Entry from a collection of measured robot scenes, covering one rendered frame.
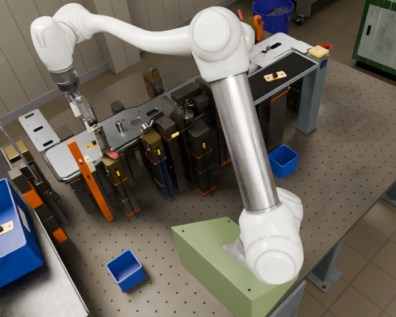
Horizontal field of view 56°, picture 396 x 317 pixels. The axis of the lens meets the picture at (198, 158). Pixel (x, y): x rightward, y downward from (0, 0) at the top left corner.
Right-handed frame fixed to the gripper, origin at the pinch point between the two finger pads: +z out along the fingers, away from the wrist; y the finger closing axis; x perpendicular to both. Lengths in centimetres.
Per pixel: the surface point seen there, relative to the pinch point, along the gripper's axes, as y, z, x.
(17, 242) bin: -28, 10, 41
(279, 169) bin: -47, 37, -63
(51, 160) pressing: 3.9, 13.4, 18.0
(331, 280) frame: -82, 112, -75
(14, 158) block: 8.9, 8.1, 29.3
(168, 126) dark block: -24.3, 1.1, -23.5
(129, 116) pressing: 5.0, 13.2, -20.1
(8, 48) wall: 194, 54, -3
